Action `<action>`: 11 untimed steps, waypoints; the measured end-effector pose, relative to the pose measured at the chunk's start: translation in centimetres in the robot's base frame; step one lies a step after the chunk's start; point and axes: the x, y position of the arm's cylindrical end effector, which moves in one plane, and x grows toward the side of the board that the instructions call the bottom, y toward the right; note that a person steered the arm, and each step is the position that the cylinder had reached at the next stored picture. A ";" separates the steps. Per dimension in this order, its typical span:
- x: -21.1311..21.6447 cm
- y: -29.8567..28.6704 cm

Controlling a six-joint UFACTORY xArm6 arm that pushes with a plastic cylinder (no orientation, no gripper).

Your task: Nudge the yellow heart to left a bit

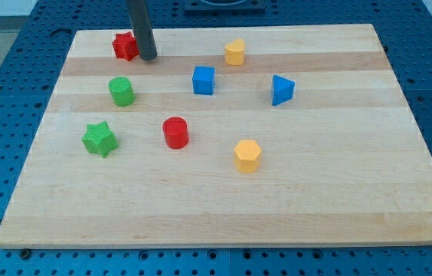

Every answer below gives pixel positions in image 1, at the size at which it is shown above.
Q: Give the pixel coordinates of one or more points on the red cylinder block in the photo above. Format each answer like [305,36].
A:
[175,131]

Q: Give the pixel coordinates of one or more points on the green star block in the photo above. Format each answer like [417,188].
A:
[100,139]

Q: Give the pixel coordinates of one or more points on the yellow heart block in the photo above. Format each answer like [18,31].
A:
[234,52]

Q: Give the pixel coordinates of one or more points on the blue cube block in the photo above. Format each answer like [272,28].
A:
[203,80]

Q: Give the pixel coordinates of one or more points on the blue triangle block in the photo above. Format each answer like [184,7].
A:
[282,90]

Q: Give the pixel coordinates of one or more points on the red star block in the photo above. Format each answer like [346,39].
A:
[125,46]

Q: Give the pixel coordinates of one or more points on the light wooden board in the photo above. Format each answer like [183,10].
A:
[343,162]

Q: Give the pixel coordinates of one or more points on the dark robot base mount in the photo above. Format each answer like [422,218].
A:
[198,6]

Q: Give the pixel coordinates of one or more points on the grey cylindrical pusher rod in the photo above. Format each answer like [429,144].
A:
[142,29]

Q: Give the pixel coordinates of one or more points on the yellow hexagon block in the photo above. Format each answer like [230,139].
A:
[247,156]

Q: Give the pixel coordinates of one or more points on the green cylinder block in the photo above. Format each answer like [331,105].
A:
[121,91]

